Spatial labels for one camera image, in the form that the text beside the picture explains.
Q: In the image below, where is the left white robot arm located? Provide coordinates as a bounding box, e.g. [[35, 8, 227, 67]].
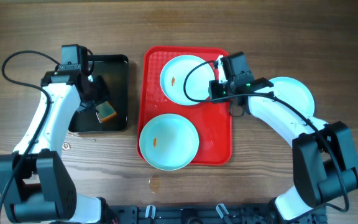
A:
[[0, 45, 117, 223]]

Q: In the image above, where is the black water basin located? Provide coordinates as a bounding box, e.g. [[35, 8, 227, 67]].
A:
[[68, 54, 129, 133]]

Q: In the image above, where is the orange green sponge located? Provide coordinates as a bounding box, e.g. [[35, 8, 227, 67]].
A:
[[96, 101, 117, 123]]

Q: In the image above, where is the right black cable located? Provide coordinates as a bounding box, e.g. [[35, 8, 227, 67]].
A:
[[183, 60, 351, 213]]

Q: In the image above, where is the black cable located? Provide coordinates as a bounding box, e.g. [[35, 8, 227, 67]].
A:
[[0, 50, 96, 224], [183, 60, 351, 213]]

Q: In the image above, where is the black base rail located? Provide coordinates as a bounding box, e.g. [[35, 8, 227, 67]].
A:
[[51, 202, 328, 224]]

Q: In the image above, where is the left black cable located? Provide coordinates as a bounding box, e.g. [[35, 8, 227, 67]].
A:
[[0, 50, 96, 224]]

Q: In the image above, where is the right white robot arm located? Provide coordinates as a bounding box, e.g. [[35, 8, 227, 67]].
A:
[[209, 52, 358, 223]]

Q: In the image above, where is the red plastic tray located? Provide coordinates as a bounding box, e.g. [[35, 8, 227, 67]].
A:
[[137, 45, 232, 166]]

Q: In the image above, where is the light blue plate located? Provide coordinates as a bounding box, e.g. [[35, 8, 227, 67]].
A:
[[160, 55, 215, 106], [270, 77, 315, 115], [139, 113, 200, 171]]

